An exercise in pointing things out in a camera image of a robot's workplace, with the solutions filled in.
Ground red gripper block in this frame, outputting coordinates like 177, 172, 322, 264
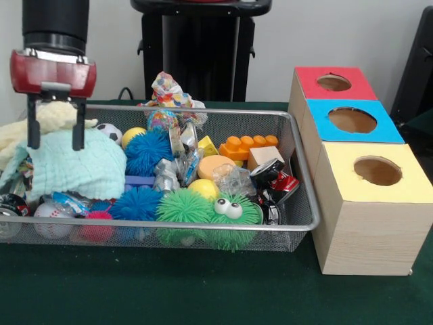
9, 49, 97, 152

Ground cream yellow muslin cloth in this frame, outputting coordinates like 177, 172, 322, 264
0, 100, 99, 170

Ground mint green muslin cloth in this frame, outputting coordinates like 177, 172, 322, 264
0, 129, 128, 202

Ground blue globe ball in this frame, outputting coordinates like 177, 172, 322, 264
147, 110, 179, 133

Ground colourful printed packet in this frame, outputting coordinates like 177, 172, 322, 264
139, 72, 208, 129

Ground shallow clear mesh bin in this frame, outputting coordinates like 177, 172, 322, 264
0, 103, 320, 253

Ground wooden box with three holes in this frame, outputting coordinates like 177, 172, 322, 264
288, 66, 433, 276

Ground blue spiky ball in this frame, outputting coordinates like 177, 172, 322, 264
126, 129, 175, 177
110, 186, 164, 222

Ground green spiky ball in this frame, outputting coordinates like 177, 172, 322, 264
156, 188, 214, 226

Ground round orange disc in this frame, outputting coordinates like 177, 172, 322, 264
198, 155, 237, 181

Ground orange toy building blocks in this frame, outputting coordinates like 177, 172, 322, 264
218, 135, 279, 163

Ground dark green table cloth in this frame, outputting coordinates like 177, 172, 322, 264
0, 100, 433, 325

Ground green furry googly-eyed toy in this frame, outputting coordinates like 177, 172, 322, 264
206, 193, 261, 252

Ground small wooden cube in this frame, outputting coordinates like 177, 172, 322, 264
248, 146, 286, 171

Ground crushed red soda can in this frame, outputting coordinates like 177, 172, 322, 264
250, 158, 300, 205

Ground black upright panel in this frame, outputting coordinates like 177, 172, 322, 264
391, 7, 433, 127

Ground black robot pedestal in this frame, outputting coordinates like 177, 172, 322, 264
131, 0, 273, 102

